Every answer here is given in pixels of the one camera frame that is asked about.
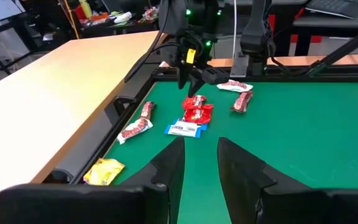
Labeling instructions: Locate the white red candy bar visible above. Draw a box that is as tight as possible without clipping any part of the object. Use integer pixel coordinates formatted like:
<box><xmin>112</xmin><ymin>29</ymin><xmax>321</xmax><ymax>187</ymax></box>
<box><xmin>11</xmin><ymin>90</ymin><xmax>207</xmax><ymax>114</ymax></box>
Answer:
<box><xmin>216</xmin><ymin>79</ymin><xmax>254</xmax><ymax>93</ymax></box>
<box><xmin>116</xmin><ymin>117</ymin><xmax>154</xmax><ymax>145</ymax></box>

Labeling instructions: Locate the black cluttered table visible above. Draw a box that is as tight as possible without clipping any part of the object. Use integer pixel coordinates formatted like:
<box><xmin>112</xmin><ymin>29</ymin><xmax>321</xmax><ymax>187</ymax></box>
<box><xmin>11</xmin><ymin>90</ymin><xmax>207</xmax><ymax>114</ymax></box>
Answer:
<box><xmin>73</xmin><ymin>0</ymin><xmax>160</xmax><ymax>37</ymax></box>

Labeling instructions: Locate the yellow bottle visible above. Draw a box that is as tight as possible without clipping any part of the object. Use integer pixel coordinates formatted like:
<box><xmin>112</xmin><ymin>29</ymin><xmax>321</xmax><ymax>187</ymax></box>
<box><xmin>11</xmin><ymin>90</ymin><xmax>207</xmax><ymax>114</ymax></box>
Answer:
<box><xmin>78</xmin><ymin>0</ymin><xmax>93</xmax><ymax>19</ymax></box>

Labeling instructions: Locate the white object on table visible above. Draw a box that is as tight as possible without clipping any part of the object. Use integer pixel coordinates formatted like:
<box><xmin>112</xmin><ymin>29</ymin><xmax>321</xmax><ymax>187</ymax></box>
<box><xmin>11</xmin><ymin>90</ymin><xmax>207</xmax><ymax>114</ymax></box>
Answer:
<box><xmin>113</xmin><ymin>11</ymin><xmax>133</xmax><ymax>24</ymax></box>

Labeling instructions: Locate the white blue Hershey's bar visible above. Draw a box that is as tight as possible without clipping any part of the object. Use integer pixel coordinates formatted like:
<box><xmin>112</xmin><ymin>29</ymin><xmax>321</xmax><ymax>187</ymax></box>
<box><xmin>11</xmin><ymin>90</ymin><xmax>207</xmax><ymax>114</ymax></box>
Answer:
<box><xmin>172</xmin><ymin>118</ymin><xmax>208</xmax><ymax>130</ymax></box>
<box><xmin>164</xmin><ymin>123</ymin><xmax>203</xmax><ymax>139</ymax></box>

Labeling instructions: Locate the light brown wooden desk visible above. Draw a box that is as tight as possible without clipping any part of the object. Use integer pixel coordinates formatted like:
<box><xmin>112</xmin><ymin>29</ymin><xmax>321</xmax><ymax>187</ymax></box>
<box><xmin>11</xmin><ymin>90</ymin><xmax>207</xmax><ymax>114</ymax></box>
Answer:
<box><xmin>0</xmin><ymin>30</ymin><xmax>169</xmax><ymax>224</ymax></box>

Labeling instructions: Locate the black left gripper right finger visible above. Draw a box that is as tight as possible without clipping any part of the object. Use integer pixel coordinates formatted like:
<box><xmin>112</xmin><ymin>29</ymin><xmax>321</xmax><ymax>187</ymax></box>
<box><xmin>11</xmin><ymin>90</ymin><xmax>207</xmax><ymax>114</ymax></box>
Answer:
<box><xmin>217</xmin><ymin>138</ymin><xmax>358</xmax><ymax>224</ymax></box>

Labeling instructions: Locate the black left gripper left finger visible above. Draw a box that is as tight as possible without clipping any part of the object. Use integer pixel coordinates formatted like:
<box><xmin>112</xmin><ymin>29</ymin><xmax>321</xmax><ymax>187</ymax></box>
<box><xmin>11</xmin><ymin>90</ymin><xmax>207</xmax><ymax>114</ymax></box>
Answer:
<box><xmin>0</xmin><ymin>137</ymin><xmax>186</xmax><ymax>224</ymax></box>

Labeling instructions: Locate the black keyboard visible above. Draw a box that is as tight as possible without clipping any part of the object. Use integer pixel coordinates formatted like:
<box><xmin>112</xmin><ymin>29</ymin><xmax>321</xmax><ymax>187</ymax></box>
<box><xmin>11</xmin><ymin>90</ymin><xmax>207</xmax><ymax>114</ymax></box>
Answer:
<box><xmin>305</xmin><ymin>0</ymin><xmax>358</xmax><ymax>19</ymax></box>

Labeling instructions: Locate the bag of candy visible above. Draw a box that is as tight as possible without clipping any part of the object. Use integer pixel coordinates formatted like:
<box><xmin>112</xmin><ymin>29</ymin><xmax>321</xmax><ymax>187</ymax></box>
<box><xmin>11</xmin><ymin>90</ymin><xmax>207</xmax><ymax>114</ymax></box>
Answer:
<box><xmin>141</xmin><ymin>6</ymin><xmax>160</xmax><ymax>22</ymax></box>

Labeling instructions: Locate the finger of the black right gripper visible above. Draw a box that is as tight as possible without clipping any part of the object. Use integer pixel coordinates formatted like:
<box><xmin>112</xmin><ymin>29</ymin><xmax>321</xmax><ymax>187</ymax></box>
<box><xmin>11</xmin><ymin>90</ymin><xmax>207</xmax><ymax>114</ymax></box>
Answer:
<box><xmin>187</xmin><ymin>72</ymin><xmax>206</xmax><ymax>98</ymax></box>
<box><xmin>177</xmin><ymin>62</ymin><xmax>190</xmax><ymax>91</ymax></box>

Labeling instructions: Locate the black side desk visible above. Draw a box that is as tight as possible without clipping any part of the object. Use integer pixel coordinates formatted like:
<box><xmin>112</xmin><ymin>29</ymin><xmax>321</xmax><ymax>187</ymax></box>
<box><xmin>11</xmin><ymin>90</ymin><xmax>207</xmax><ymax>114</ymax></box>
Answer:
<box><xmin>293</xmin><ymin>12</ymin><xmax>358</xmax><ymax>57</ymax></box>

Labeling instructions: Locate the yellow Sour Patch candy packet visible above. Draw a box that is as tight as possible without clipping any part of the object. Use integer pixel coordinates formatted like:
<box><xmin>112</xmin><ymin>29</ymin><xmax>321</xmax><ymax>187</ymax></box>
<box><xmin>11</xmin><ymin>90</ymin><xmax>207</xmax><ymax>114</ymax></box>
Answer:
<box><xmin>83</xmin><ymin>157</ymin><xmax>126</xmax><ymax>187</ymax></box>

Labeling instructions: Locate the red Skittles packet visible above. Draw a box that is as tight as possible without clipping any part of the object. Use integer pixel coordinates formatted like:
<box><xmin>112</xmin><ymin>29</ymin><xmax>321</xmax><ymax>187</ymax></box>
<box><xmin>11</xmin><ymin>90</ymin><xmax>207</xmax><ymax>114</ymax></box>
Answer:
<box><xmin>182</xmin><ymin>95</ymin><xmax>208</xmax><ymax>110</ymax></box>
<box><xmin>183</xmin><ymin>105</ymin><xmax>214</xmax><ymax>124</ymax></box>

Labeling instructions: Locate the black frame strut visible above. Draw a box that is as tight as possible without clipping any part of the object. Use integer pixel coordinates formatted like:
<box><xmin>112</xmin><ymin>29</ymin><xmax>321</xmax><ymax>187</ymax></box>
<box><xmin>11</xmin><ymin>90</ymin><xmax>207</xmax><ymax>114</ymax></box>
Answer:
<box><xmin>306</xmin><ymin>23</ymin><xmax>358</xmax><ymax>77</ymax></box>

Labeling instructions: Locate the grey metal arm base plate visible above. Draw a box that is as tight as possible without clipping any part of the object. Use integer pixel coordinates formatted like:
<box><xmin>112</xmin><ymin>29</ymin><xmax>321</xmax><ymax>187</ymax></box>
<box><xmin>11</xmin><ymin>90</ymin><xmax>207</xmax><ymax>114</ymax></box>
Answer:
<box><xmin>230</xmin><ymin>52</ymin><xmax>250</xmax><ymax>78</ymax></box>

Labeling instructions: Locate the black frame clamp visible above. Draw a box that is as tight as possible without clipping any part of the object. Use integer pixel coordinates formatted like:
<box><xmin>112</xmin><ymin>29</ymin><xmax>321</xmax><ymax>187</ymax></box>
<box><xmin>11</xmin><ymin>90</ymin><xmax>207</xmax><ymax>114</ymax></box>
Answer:
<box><xmin>104</xmin><ymin>95</ymin><xmax>138</xmax><ymax>125</ymax></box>

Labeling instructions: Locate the brown Snickers bar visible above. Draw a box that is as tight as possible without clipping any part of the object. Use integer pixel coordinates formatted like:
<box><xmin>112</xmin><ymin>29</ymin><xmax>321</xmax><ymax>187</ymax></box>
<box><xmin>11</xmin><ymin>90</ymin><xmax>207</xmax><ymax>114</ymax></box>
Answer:
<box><xmin>229</xmin><ymin>90</ymin><xmax>254</xmax><ymax>113</ymax></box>
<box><xmin>140</xmin><ymin>101</ymin><xmax>157</xmax><ymax>121</ymax></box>

